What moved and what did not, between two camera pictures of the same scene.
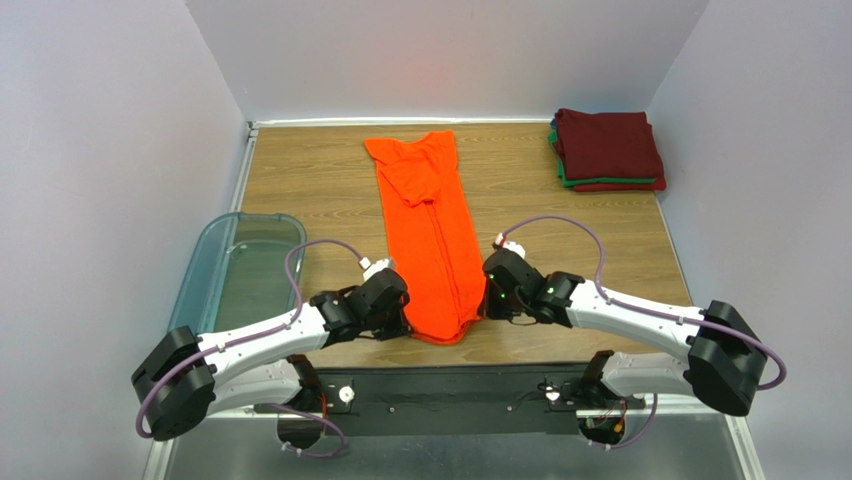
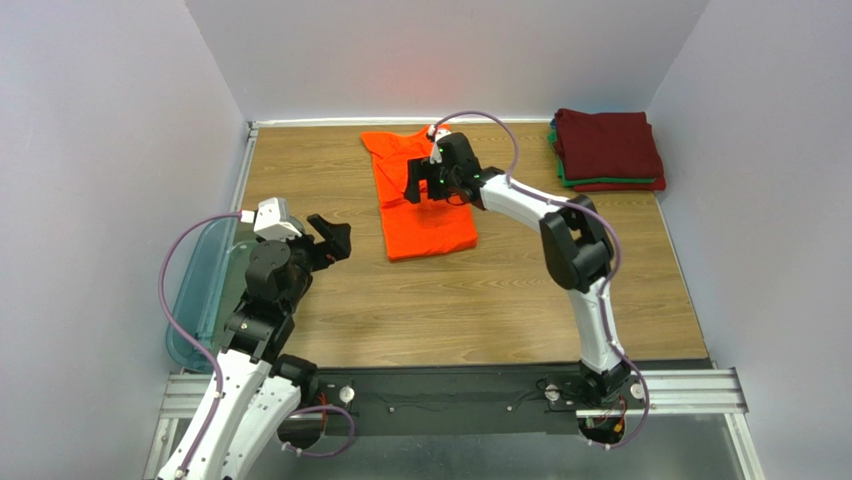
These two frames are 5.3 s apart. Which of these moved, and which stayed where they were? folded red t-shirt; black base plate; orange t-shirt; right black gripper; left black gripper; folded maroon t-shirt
Moved: right black gripper; orange t-shirt; left black gripper
Stayed: black base plate; folded red t-shirt; folded maroon t-shirt
